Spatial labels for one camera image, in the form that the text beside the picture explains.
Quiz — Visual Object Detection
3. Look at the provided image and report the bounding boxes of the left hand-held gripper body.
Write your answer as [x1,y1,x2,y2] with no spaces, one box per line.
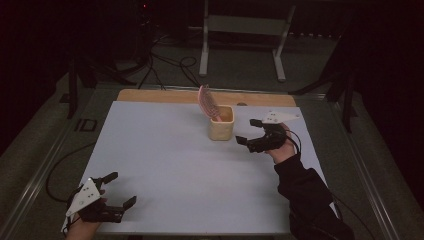
[65,177,126,224]

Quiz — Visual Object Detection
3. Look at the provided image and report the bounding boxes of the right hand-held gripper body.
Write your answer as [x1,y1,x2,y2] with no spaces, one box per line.
[247,110,302,154]

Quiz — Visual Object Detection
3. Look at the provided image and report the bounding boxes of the beige square cup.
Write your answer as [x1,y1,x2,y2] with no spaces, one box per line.
[208,104,235,142]

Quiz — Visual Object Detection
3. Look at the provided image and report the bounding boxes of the pink hairbrush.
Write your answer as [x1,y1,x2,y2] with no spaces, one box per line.
[197,84,224,123]

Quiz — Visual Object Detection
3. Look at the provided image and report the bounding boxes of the person's left hand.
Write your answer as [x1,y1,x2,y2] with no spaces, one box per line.
[65,189,110,240]

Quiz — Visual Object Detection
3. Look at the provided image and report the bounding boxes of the person's right hand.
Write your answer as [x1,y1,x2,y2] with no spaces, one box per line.
[264,122,298,165]

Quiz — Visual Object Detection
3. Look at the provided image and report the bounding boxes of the white table mat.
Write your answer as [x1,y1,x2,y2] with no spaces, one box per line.
[60,100,338,237]

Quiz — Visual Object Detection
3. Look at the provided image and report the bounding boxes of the black stand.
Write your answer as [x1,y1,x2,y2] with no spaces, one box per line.
[59,54,138,120]
[288,31,358,134]

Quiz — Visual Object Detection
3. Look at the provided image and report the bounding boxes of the white metal stand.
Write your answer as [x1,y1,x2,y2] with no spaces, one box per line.
[198,0,297,83]

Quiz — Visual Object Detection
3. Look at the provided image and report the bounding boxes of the dark equipment with red light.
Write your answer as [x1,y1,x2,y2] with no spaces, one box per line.
[133,0,160,38]

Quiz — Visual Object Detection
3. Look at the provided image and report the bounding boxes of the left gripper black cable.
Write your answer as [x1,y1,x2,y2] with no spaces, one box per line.
[45,142,96,204]

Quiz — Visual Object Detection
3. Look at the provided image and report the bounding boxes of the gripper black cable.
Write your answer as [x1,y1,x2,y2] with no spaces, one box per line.
[45,142,96,204]
[284,127,378,240]

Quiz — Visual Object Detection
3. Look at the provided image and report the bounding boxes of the metal floor rail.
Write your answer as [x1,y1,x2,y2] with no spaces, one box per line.
[0,96,98,240]
[328,98,403,240]

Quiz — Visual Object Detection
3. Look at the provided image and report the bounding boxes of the black floor cables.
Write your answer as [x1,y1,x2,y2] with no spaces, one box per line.
[138,31,206,93]

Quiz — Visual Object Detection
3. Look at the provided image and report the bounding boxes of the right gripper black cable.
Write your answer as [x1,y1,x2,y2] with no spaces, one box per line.
[284,127,378,240]

